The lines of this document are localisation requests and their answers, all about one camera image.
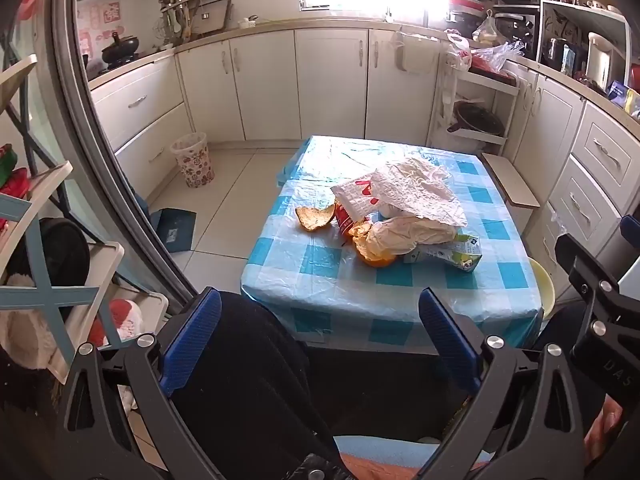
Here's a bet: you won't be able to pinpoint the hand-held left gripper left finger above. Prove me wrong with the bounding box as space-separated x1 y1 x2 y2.
52 287 226 480

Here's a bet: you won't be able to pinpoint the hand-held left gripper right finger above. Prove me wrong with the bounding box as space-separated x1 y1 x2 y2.
417 287 588 480

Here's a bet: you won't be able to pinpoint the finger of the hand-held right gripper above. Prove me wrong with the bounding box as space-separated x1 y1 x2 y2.
620 214 640 251
554 232 640 361

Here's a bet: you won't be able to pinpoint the green drink carton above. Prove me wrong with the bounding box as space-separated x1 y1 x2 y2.
402 234 482 273

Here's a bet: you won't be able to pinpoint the cream paper bag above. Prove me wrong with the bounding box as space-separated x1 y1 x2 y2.
367 214 458 259

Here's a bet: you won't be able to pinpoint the white red-print plastic bag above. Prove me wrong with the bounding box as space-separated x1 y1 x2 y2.
331 157 468 228

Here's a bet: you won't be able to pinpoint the red snack packet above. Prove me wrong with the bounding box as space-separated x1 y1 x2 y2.
334 202 371 238

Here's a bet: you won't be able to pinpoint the floral waste basket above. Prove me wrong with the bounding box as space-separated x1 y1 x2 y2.
170 131 216 188

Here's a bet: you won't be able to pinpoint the person's right hand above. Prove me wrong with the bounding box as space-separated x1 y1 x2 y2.
584 394 626 467

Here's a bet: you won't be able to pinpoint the person's right leg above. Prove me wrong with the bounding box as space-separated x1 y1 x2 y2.
530 300 601 361

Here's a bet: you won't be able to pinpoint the person's leg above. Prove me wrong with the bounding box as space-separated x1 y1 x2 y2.
530 300 601 361
170 290 361 480

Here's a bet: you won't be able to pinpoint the yellow plastic stool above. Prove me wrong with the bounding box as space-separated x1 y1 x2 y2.
530 257 556 321

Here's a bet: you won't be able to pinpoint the person's left leg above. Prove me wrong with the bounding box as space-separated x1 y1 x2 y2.
170 290 361 480

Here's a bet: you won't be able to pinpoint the red white plush toy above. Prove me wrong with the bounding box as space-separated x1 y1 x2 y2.
87 300 146 346

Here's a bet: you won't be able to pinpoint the blue checkered tablecloth table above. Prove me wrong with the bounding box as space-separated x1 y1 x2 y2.
240 135 545 346

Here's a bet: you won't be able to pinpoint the blue orange seat cushion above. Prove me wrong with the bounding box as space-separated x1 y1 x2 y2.
332 435 493 480

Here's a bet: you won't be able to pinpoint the white blue folding shelf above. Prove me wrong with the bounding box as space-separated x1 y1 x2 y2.
0 55 126 376

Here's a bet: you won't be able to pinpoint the white storage rack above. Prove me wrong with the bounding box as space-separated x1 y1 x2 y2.
427 62 521 156

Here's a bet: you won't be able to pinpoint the white shelf unit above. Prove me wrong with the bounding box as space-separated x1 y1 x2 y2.
537 0 631 91

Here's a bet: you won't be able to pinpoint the black toaster oven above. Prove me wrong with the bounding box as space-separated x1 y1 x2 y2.
492 5 541 56

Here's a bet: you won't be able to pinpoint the clear bag of food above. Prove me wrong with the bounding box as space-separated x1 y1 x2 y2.
472 16 503 45

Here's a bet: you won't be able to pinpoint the white red plastic bag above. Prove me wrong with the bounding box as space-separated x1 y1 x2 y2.
445 30 473 71

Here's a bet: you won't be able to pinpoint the white kitchen cabinets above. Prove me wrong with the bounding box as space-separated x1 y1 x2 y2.
87 27 640 311

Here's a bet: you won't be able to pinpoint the black wok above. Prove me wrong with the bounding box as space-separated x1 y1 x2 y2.
101 32 141 65

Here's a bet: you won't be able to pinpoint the white door-hung bracket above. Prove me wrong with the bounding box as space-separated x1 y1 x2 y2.
392 30 436 73

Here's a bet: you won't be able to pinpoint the wall utensil rack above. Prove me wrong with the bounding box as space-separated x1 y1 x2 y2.
152 0 233 41

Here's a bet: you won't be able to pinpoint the red wall stickers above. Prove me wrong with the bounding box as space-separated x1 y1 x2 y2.
77 2 121 53

